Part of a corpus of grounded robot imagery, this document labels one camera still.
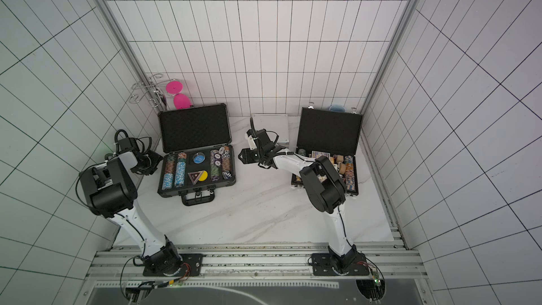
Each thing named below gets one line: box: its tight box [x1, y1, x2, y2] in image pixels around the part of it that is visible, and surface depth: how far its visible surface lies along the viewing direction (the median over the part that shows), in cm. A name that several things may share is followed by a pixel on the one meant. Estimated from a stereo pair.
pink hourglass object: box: [165, 80, 192, 111], surface depth 97 cm
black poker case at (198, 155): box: [157, 103, 237, 207], surface depth 100 cm
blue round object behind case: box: [330, 104, 346, 113], surface depth 116 cm
